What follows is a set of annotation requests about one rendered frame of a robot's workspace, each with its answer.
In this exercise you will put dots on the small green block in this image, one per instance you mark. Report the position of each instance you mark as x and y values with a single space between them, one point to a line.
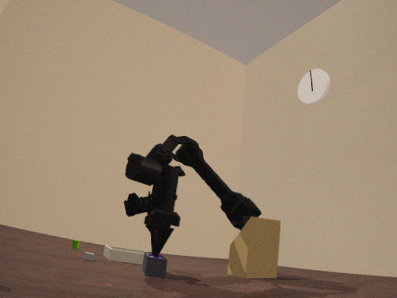
75 244

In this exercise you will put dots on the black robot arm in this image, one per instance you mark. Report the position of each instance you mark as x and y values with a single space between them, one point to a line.
154 169

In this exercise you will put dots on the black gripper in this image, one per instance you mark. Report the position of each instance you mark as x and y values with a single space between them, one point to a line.
159 220

